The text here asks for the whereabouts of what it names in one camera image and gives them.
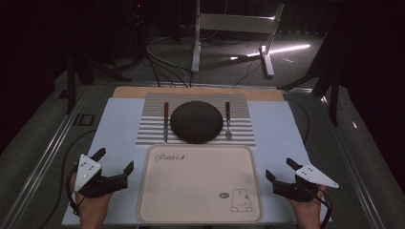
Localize beige mat with rabbit print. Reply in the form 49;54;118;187
136;144;264;224

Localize white metal stand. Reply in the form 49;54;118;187
190;0;286;79

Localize grey striped placemat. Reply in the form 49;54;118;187
135;92;257;148

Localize person's left hand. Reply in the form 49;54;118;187
70;173;113;221

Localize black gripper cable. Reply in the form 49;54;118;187
65;163;81;218
304;182;334;229

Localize black tripod stand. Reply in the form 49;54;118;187
64;44;134;115
276;28;343;127

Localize dark round plate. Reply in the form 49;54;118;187
169;100;224;144

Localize black floor cable bundle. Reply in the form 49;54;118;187
143;34;194;89

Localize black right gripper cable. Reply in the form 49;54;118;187
304;182;334;229

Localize red-handled table knife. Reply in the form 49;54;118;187
162;101;170;145

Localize thin black floor cable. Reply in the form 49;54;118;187
231;30;279;89

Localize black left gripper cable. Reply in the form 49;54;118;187
65;163;81;218

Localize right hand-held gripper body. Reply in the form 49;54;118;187
272;163;340;203

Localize light blue board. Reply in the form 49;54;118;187
61;97;332;227

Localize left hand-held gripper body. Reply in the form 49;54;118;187
74;154;130;199

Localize person's right hand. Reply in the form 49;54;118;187
288;185;329;221

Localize red-handled fork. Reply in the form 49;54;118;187
224;101;234;141

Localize metal floor rail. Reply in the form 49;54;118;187
317;94;387;229
0;85;94;229

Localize black cable beside table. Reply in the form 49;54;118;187
286;97;311;146
37;128;98;229

